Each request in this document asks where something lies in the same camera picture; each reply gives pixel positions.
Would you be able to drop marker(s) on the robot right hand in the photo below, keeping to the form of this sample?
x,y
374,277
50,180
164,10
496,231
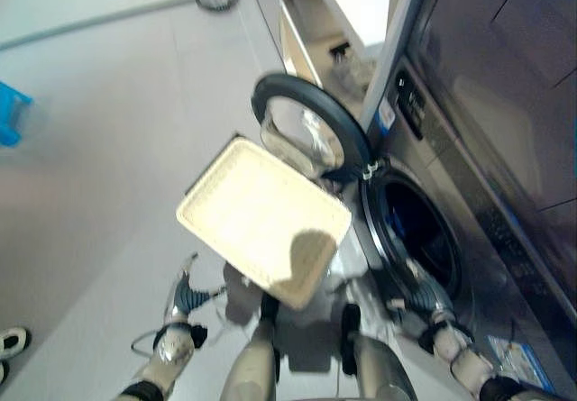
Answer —
x,y
424,294

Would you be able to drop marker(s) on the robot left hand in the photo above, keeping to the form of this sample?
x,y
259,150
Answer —
x,y
184,296

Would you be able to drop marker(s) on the blue clothes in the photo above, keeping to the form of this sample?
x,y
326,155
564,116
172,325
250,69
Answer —
x,y
396,221

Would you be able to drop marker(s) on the silver front-load washing machine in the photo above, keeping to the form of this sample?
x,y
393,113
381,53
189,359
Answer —
x,y
496,157

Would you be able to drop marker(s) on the silver robot right leg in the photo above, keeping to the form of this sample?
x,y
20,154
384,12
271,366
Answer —
x,y
376,365

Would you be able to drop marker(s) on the silver robot leg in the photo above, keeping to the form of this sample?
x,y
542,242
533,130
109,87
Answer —
x,y
376,365
252,367

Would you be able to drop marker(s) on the silver robot left leg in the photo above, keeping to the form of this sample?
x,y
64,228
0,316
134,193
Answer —
x,y
252,367

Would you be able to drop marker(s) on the cream plastic laundry basket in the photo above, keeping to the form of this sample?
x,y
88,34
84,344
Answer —
x,y
252,212

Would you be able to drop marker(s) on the large blue label sticker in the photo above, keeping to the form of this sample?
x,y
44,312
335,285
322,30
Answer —
x,y
518,362

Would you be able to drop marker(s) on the white and black shoe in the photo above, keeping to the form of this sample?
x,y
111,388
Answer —
x,y
12,341

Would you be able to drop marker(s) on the small white blue sticker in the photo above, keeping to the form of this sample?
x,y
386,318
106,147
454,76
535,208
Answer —
x,y
387,117

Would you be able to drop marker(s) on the black washer control panel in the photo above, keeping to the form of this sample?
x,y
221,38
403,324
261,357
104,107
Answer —
x,y
409,101

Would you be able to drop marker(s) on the round black-rimmed washer door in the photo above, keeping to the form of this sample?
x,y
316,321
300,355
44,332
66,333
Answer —
x,y
343,117

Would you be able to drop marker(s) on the blue plastic object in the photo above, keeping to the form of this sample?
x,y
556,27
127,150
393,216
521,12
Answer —
x,y
11,115

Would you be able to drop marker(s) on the small black object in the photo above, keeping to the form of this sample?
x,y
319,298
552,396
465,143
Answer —
x,y
340,51

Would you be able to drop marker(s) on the beige cabinet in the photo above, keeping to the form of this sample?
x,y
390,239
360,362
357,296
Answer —
x,y
298,45

